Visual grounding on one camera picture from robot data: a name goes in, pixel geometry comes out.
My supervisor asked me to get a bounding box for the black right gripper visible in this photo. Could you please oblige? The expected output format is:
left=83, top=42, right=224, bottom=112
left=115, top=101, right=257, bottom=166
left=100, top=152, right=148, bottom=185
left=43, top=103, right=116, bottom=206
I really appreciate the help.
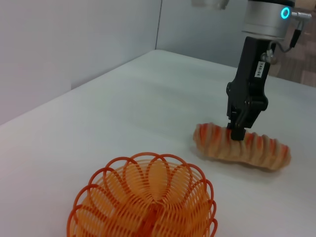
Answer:
left=226, top=36, right=272, bottom=142

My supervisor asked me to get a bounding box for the long striped bread loaf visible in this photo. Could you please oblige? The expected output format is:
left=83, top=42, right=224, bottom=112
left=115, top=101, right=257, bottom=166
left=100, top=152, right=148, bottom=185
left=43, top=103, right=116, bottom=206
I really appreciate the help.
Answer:
left=192, top=122, right=292, bottom=173

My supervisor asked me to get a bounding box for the orange plastic wire basket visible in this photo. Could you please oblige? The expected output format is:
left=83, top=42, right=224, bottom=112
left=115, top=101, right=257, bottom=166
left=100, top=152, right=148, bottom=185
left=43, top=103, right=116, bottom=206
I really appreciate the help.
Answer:
left=66, top=152, right=218, bottom=237

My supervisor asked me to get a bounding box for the right gripper cable with plugs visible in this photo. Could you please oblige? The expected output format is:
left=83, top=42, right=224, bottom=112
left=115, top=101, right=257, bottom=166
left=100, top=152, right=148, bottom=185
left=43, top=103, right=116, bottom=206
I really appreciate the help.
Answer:
left=261, top=10, right=314, bottom=64

